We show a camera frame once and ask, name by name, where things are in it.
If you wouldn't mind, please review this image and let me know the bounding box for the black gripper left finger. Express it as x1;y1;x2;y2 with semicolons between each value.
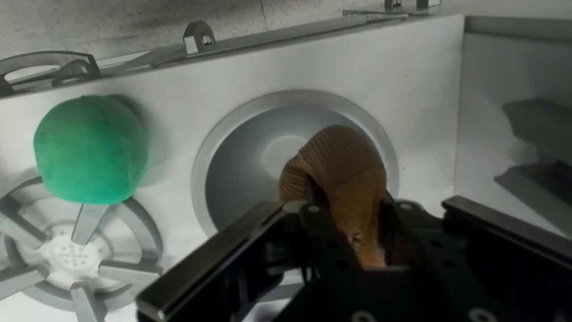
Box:
134;199;360;322

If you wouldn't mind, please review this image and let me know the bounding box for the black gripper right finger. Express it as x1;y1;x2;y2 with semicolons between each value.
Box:
356;193;572;322

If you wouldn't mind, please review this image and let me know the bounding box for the brown plush toy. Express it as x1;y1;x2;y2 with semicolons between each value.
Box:
277;124;390;272

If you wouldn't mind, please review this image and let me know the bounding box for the grey round toy sink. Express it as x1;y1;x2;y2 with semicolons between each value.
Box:
190;88;403;238

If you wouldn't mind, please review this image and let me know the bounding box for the grey toy stove burner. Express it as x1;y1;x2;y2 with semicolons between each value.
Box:
0;177;167;322

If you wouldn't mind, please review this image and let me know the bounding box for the white toy kitchen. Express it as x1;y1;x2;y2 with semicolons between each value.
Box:
0;13;572;322

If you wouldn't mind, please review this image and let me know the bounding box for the green plush ball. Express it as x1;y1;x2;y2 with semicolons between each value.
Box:
33;93;152;208

